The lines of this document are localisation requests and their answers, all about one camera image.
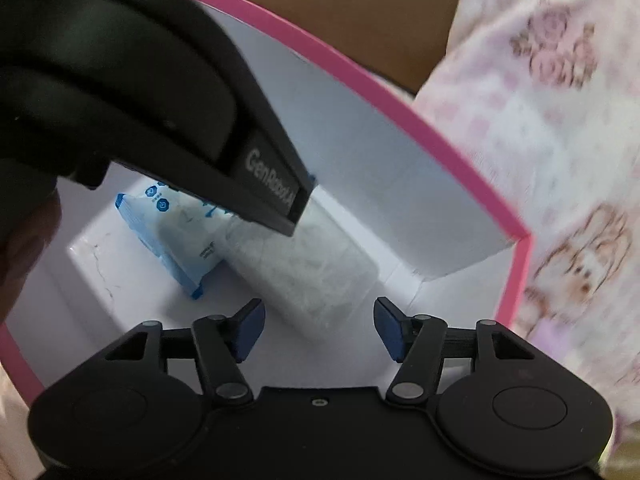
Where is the pink checked pillow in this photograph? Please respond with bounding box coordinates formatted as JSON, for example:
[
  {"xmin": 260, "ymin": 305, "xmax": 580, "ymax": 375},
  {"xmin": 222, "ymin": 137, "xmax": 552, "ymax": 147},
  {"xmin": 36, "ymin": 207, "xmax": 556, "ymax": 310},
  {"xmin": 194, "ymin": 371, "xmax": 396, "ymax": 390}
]
[{"xmin": 410, "ymin": 0, "xmax": 640, "ymax": 461}]

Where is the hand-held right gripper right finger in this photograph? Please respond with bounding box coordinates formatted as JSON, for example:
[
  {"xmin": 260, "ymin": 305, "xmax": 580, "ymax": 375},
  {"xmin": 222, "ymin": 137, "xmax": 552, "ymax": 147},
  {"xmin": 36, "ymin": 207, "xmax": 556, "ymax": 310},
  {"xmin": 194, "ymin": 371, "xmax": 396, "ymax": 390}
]
[{"xmin": 375, "ymin": 297, "xmax": 538, "ymax": 406}]

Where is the person's left hand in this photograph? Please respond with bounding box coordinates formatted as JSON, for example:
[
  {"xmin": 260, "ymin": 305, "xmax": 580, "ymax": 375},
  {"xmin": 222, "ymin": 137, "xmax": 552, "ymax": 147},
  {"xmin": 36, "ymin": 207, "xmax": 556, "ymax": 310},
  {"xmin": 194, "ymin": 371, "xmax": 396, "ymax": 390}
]
[{"xmin": 0, "ymin": 192, "xmax": 63, "ymax": 326}]

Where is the brown pillow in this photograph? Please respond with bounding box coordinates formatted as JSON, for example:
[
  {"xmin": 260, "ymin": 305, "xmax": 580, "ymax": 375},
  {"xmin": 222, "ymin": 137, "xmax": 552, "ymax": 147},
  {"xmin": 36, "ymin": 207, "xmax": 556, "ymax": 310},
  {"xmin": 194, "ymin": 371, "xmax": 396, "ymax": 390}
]
[{"xmin": 107, "ymin": 0, "xmax": 471, "ymax": 96}]

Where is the clear plastic floss pick box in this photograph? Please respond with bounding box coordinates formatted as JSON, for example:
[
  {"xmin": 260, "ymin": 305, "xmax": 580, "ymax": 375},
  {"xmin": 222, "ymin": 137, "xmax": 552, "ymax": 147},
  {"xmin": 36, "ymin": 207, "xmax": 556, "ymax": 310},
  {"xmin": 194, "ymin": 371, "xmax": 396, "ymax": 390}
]
[{"xmin": 220, "ymin": 195, "xmax": 381, "ymax": 343}]

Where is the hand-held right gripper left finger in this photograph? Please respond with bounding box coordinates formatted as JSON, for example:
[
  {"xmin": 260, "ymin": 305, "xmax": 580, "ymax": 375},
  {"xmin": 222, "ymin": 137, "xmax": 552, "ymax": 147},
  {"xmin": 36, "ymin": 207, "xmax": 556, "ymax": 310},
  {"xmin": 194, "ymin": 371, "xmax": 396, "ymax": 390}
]
[{"xmin": 102, "ymin": 299, "xmax": 266, "ymax": 407}]

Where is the pink cardboard box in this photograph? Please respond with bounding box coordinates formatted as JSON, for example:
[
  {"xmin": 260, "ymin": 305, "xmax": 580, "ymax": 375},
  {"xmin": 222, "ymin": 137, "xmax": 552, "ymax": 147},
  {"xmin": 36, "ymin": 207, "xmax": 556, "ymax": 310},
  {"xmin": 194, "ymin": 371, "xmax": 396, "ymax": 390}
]
[{"xmin": 0, "ymin": 0, "xmax": 535, "ymax": 408}]

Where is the blue wet wipes packet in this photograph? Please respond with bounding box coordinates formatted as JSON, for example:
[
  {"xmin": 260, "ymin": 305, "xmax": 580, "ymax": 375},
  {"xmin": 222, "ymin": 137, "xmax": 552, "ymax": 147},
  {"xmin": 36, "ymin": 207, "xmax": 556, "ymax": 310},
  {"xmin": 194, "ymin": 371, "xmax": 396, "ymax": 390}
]
[{"xmin": 115, "ymin": 180, "xmax": 236, "ymax": 301}]

